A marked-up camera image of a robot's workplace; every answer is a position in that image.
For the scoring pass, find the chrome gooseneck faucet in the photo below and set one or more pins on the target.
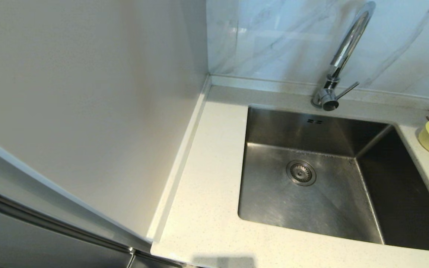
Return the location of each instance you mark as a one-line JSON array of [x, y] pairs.
[[350, 37]]

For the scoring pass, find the stainless steel sink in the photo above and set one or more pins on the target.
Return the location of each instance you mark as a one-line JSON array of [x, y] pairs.
[[274, 201]]

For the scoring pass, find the round metal drain strainer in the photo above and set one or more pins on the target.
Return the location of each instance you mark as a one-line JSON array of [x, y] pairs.
[[301, 173]]

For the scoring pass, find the tall cabinet side panel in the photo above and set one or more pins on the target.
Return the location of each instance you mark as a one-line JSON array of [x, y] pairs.
[[88, 93]]

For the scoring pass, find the chrome cabinet edge trim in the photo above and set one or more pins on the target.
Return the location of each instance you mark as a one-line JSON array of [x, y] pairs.
[[50, 222]]

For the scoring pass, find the tall cabinet steel front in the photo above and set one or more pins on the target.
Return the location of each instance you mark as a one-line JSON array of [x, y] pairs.
[[32, 245]]

